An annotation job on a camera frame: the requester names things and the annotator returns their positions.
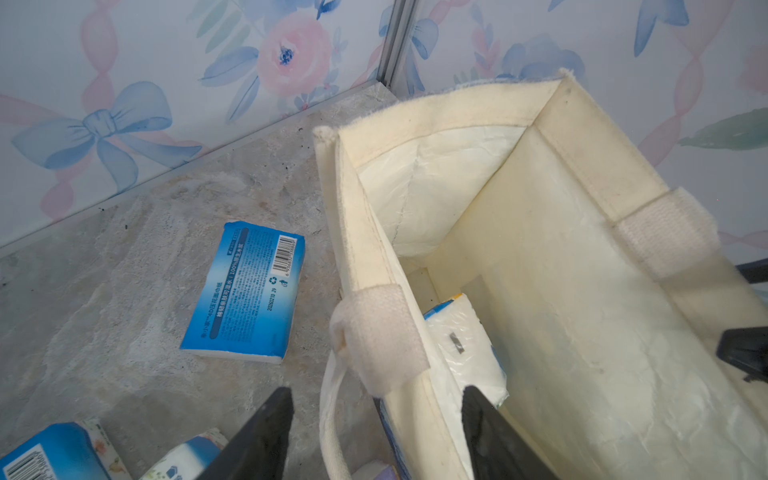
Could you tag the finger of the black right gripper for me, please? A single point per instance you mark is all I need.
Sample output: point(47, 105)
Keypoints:
point(745, 349)
point(755, 272)

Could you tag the left aluminium corner post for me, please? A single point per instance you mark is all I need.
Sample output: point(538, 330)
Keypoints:
point(399, 24)

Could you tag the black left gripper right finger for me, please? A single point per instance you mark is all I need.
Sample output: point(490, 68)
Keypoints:
point(496, 450)

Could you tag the floral blue tissue pack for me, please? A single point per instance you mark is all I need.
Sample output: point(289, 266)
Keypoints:
point(189, 459)

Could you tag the blue tissue pack barcode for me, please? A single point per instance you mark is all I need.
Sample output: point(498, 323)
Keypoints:
point(61, 451)

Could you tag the blue tissue pack near bag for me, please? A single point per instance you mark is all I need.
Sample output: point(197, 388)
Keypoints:
point(246, 307)

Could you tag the cream canvas bag starry print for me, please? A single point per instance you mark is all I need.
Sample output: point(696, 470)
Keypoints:
point(603, 291)

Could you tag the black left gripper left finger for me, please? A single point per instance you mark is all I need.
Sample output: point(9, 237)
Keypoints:
point(259, 450)

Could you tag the white tissue pack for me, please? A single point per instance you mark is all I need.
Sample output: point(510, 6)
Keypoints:
point(466, 349)

